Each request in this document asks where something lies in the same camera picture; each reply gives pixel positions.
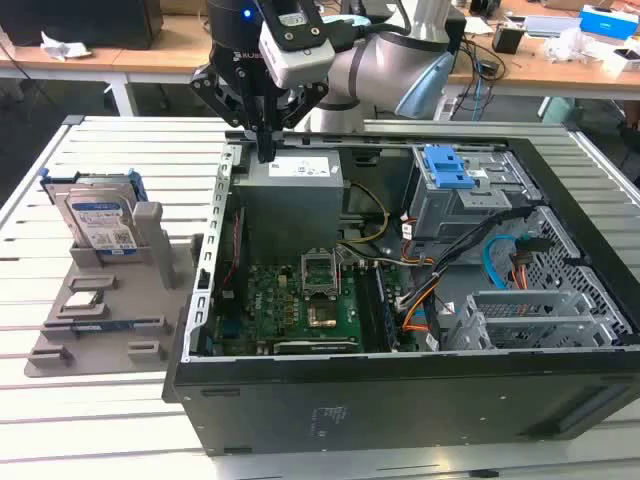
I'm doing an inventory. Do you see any crumpled white paper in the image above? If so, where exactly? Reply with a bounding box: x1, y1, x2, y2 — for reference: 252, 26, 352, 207
39, 29, 92, 62

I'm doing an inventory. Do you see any grey power supply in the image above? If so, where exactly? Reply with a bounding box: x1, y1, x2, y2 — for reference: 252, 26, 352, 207
232, 149, 346, 251

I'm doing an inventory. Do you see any orange yellow wire bundle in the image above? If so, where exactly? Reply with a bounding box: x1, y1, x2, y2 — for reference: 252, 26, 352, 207
399, 297, 434, 336

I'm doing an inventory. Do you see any red black twisted wire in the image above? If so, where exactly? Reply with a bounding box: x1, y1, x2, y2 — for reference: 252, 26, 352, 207
222, 207, 247, 297

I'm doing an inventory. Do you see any orange power wire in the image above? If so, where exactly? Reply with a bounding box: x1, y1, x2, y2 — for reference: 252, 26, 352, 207
508, 238, 550, 292

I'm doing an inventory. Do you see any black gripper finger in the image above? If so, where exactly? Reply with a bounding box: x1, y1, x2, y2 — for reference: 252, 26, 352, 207
188, 63, 269, 164
267, 82, 330, 164

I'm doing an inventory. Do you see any grey flat box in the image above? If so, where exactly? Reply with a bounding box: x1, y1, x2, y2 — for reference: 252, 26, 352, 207
522, 14, 584, 39

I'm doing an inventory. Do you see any grey parts rack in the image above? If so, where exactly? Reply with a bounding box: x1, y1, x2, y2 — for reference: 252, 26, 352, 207
23, 202, 204, 379

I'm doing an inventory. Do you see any long wooden desk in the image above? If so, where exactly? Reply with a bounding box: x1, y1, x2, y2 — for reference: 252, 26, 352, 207
0, 9, 640, 119

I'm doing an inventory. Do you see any CPU socket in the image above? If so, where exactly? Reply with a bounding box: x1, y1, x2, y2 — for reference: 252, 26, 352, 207
305, 295, 341, 330

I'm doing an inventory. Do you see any white phone box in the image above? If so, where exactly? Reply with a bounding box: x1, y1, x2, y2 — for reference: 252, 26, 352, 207
604, 47, 640, 74

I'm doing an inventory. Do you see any metal drive cage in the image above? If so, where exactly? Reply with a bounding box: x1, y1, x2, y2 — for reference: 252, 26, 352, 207
402, 144, 544, 251

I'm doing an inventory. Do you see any green motherboard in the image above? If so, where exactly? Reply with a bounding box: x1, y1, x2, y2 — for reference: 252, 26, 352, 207
212, 257, 421, 356

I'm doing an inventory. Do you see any silver CPU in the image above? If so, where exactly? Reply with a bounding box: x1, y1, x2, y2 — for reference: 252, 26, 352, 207
64, 292, 104, 309

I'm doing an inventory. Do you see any graphics card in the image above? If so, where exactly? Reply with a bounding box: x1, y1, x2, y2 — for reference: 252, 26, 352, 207
272, 339, 361, 356

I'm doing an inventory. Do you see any blue wire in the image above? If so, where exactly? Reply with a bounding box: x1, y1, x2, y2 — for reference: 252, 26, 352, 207
482, 234, 526, 291

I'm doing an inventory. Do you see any hard disk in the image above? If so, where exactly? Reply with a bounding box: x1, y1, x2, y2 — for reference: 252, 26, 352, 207
39, 168, 146, 256

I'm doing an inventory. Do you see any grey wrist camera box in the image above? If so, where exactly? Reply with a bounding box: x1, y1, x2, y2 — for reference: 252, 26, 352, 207
258, 0, 335, 89

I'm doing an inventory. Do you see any metal socket cover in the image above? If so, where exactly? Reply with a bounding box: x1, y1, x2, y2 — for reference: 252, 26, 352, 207
298, 247, 345, 300

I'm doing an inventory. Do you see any black cable bundle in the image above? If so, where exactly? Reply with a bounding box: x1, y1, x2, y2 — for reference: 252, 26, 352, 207
397, 204, 546, 314

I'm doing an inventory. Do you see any clear plastic bag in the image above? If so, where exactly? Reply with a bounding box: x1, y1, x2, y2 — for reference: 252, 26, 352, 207
542, 27, 609, 64

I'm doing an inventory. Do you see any blue plastic drive carrier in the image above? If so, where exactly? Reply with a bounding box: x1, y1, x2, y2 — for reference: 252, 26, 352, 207
422, 144, 476, 191

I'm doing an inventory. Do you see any black RAM slot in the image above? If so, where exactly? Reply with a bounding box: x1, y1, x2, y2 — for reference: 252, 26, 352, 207
356, 264, 384, 352
373, 263, 404, 351

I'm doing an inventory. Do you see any small black box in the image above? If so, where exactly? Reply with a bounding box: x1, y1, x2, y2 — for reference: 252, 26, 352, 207
492, 25, 526, 55

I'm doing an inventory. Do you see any large black equipment case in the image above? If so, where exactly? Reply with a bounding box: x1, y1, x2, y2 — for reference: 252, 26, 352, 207
0, 0, 164, 51

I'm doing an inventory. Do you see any metal disk bay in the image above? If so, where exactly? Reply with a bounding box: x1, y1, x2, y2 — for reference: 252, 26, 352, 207
437, 288, 634, 351

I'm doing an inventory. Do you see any blue cardboard box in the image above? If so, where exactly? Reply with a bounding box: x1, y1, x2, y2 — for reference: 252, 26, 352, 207
578, 4, 640, 36

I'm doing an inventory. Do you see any pale green bin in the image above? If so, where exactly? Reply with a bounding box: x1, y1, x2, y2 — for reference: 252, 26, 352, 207
539, 97, 576, 126

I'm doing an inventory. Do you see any black PC case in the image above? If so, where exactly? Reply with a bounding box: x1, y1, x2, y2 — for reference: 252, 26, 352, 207
160, 128, 640, 457

